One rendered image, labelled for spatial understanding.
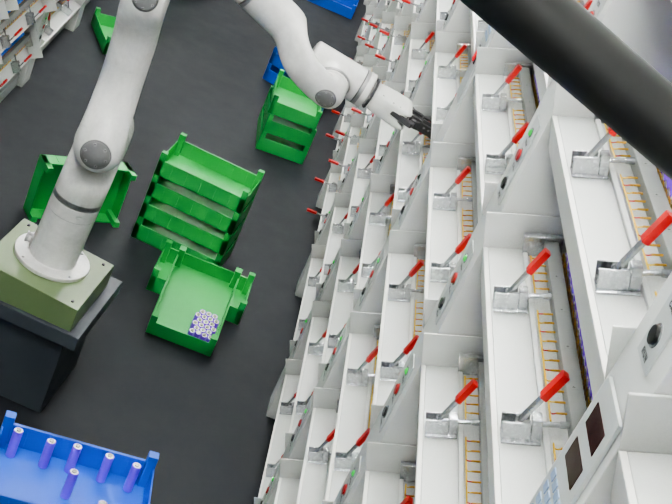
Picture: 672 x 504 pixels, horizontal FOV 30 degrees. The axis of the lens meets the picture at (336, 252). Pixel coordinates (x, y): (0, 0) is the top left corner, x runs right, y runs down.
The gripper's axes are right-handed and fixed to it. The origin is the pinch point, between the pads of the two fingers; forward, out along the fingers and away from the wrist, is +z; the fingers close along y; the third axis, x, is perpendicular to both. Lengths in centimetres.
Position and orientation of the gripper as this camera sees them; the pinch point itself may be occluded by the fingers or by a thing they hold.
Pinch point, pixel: (427, 127)
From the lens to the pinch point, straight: 288.4
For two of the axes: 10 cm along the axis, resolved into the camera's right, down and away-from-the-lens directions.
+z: 8.5, 4.9, 1.7
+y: -0.9, 4.5, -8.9
